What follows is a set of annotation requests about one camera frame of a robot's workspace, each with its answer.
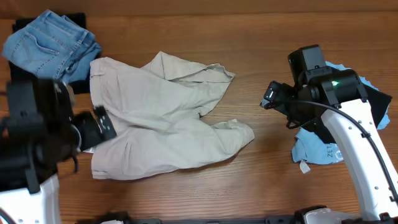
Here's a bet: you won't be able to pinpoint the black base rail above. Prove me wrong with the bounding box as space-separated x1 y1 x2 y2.
76 212 397 224

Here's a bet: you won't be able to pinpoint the folded black garment left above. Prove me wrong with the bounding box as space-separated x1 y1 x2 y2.
8 12 102 95

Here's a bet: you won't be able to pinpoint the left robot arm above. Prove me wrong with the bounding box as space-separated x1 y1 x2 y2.
1 78 117 223

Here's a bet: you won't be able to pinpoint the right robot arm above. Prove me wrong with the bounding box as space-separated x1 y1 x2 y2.
261 45 397 223

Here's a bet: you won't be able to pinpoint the beige khaki shorts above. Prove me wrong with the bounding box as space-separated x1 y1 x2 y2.
90 52 254 180

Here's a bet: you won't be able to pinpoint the folded blue denim jeans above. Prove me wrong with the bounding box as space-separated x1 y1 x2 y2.
2 9 103 84

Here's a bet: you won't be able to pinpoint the light blue printed shirt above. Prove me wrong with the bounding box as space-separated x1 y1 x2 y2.
290 60 391 174

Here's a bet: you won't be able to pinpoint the black garment right pile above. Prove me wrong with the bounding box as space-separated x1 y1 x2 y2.
295 76 392 144

